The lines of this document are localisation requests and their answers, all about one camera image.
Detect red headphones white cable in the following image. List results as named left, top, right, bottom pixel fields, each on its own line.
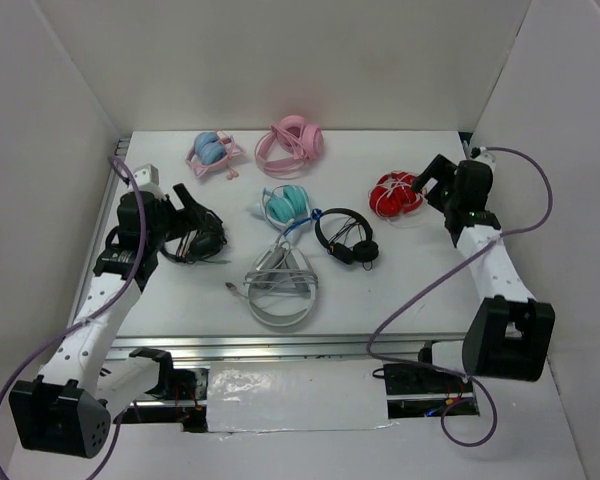
left=368, top=169, right=426, bottom=221

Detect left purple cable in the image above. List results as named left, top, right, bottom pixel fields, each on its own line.
left=0, top=155, right=149, bottom=480

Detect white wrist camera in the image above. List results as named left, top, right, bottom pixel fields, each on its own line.
left=133, top=164, right=164, bottom=199
left=469, top=147, right=496, bottom=171

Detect black on-ear headphones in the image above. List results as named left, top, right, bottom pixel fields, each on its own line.
left=314, top=208, right=379, bottom=265

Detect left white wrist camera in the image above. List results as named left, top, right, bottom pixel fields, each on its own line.
left=133, top=164, right=164, bottom=199

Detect black headset with microphone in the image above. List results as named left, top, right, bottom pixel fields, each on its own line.
left=160, top=210, right=227, bottom=265

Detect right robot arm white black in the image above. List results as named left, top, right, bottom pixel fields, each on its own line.
left=411, top=149, right=555, bottom=382

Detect aluminium rail frame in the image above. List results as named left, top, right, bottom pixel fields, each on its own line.
left=79, top=130, right=486, bottom=434

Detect teal white cat-ear headphones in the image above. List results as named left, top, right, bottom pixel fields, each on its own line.
left=247, top=184, right=314, bottom=244

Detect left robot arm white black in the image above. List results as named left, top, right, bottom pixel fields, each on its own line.
left=8, top=184, right=202, bottom=458

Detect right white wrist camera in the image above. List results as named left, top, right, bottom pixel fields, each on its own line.
left=469, top=147, right=496, bottom=171

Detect white taped cover panel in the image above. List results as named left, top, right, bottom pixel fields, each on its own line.
left=206, top=360, right=389, bottom=433

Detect grey headphones with cable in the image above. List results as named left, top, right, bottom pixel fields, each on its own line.
left=225, top=234, right=319, bottom=328

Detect blue pink cat-ear headphones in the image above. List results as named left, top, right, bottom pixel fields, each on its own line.
left=185, top=130, right=245, bottom=180

